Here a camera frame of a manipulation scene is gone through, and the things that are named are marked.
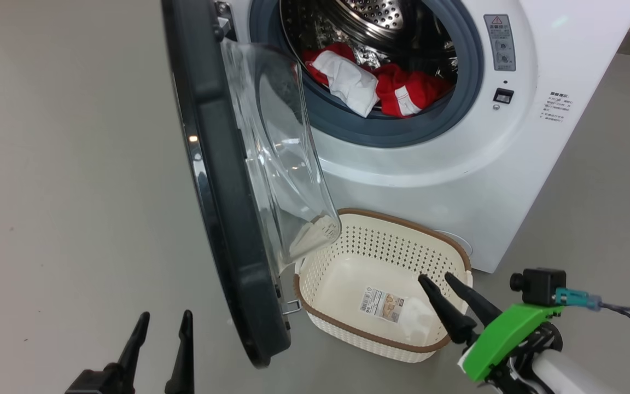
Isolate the cream perforated basket brown rim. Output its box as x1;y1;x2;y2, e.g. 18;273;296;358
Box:
293;208;473;363

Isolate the dark round glass washer door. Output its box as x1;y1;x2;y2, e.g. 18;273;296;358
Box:
161;0;343;368

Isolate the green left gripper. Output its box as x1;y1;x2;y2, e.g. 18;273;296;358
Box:
65;310;194;394

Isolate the perforated steel washer drum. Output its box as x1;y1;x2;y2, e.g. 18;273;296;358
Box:
279;0;458;118

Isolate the grey warning label sticker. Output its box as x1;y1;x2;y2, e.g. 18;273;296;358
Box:
483;14;517;72

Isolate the grey rubber door seal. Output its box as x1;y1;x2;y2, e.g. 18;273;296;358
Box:
248;0;484;148

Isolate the paper product label sticker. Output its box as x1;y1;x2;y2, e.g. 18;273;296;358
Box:
360;288;405;323

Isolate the white front-load washing machine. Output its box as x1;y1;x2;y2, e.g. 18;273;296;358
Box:
214;0;630;273

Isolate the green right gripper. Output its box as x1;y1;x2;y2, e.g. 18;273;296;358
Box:
418;272;564;394

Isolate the red garment with white stripe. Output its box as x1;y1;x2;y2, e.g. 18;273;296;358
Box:
372;63;452;118

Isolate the teal right camera connector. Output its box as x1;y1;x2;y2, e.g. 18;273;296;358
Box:
555;287;603;311

